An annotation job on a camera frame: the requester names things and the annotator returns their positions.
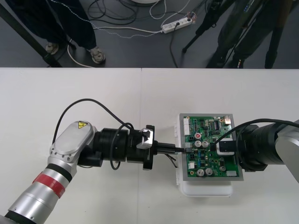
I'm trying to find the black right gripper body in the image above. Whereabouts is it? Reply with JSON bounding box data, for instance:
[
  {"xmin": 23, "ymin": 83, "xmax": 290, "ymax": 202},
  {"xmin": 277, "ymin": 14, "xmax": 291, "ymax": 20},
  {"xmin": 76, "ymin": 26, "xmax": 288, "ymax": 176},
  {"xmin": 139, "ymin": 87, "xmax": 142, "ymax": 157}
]
[{"xmin": 233, "ymin": 126, "xmax": 267, "ymax": 173}]

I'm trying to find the pale grey left wrist camera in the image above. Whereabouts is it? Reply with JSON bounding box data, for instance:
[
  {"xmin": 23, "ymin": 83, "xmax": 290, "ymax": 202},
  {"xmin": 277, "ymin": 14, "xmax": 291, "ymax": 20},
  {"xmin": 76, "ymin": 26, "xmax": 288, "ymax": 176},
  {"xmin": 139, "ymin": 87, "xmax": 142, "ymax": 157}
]
[{"xmin": 136, "ymin": 127, "xmax": 155, "ymax": 150}]

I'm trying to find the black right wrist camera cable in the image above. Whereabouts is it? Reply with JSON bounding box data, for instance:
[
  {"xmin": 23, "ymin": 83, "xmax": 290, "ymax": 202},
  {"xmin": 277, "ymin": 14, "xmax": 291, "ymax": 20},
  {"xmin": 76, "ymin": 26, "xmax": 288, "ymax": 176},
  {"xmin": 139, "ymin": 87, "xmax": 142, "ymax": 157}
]
[{"xmin": 210, "ymin": 118, "xmax": 299, "ymax": 150}]

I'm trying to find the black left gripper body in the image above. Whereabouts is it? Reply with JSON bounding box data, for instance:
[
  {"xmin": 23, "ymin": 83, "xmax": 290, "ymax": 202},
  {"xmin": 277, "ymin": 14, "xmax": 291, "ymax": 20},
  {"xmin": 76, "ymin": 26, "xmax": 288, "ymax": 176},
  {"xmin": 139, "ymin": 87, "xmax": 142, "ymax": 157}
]
[{"xmin": 127, "ymin": 125, "xmax": 157, "ymax": 171}]

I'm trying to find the green circuit board grey frame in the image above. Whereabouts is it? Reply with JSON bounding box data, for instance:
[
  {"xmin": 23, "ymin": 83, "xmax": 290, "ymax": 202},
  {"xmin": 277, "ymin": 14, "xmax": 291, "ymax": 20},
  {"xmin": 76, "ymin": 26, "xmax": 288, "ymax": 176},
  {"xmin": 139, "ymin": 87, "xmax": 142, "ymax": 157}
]
[{"xmin": 178, "ymin": 113, "xmax": 245, "ymax": 182}]

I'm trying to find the white power strip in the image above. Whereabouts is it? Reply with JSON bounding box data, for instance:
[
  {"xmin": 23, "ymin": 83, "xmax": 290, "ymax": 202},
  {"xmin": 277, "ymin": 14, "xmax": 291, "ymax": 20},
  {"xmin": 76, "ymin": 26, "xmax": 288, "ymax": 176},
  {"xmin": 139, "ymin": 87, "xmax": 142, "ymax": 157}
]
[{"xmin": 162, "ymin": 16, "xmax": 193, "ymax": 33}]

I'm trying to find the black tripod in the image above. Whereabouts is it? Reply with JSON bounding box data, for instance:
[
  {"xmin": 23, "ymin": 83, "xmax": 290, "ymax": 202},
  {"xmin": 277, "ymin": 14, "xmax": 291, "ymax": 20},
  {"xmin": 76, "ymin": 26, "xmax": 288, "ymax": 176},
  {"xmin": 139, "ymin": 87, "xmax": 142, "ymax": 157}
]
[{"xmin": 182, "ymin": 0, "xmax": 225, "ymax": 53}]

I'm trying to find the black left wrist camera cable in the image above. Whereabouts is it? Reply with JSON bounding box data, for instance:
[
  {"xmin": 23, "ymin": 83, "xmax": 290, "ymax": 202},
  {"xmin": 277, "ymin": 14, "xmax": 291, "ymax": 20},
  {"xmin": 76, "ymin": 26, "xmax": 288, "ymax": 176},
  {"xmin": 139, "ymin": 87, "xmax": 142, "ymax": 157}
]
[{"xmin": 53, "ymin": 98, "xmax": 135, "ymax": 171}]

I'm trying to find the person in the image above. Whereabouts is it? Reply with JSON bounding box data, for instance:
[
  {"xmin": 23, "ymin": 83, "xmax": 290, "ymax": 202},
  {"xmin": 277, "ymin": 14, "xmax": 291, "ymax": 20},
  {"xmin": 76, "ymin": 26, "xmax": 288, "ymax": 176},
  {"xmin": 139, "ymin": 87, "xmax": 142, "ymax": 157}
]
[
  {"xmin": 205, "ymin": 0, "xmax": 292, "ymax": 70},
  {"xmin": 4, "ymin": 0, "xmax": 106, "ymax": 65}
]

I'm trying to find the black floor cable tangle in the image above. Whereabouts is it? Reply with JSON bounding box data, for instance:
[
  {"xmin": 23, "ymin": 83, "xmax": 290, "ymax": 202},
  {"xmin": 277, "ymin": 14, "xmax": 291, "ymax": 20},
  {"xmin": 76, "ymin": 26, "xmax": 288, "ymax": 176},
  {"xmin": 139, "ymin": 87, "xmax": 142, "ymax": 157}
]
[{"xmin": 87, "ymin": 0, "xmax": 164, "ymax": 26}]

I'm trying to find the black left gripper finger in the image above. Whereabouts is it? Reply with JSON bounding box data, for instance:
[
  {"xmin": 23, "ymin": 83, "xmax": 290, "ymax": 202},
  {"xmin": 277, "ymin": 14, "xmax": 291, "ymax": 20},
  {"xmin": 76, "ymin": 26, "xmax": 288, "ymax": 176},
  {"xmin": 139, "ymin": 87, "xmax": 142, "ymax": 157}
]
[
  {"xmin": 155, "ymin": 149, "xmax": 179, "ymax": 156},
  {"xmin": 155, "ymin": 142, "xmax": 177, "ymax": 150}
]

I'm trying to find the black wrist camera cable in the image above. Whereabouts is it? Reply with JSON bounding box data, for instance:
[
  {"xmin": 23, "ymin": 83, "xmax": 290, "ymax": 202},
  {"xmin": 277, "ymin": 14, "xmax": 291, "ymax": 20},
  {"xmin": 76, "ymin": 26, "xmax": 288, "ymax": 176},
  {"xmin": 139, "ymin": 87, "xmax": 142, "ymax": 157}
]
[
  {"xmin": 53, "ymin": 98, "xmax": 135, "ymax": 171},
  {"xmin": 210, "ymin": 118, "xmax": 299, "ymax": 150}
]

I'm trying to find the red black green cable bundle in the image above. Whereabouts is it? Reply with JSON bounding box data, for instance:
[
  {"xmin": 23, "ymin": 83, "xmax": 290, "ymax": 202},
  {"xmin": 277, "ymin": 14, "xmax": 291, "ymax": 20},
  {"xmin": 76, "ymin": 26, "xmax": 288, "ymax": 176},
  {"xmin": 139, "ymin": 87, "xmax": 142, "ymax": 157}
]
[{"xmin": 163, "ymin": 146, "xmax": 192, "ymax": 168}]

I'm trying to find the black metal frame leg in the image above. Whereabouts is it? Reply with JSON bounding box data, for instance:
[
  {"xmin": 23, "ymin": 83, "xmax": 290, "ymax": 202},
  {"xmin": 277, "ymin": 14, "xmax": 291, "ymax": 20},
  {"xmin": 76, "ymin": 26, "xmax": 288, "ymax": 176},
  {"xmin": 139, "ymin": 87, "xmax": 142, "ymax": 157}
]
[{"xmin": 0, "ymin": 0, "xmax": 63, "ymax": 68}]

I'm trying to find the thin twisted white wire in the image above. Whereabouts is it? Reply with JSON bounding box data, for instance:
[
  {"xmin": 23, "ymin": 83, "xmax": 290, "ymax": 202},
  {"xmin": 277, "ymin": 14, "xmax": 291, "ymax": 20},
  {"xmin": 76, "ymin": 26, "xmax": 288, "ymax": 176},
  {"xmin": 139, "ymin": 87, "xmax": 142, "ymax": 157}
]
[{"xmin": 50, "ymin": 0, "xmax": 163, "ymax": 39}]

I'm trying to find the black power strip cable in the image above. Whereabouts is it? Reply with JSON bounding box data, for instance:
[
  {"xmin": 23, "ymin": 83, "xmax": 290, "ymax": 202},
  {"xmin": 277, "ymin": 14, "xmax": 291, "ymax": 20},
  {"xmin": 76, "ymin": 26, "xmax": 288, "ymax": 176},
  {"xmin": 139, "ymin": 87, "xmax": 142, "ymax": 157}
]
[{"xmin": 168, "ymin": 22, "xmax": 180, "ymax": 69}]

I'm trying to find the pale looped floor cable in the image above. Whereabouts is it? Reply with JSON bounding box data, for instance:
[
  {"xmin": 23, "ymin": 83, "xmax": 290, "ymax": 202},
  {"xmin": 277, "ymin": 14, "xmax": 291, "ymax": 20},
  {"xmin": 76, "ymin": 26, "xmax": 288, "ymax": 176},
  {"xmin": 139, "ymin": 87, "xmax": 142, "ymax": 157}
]
[{"xmin": 149, "ymin": 0, "xmax": 187, "ymax": 21}]

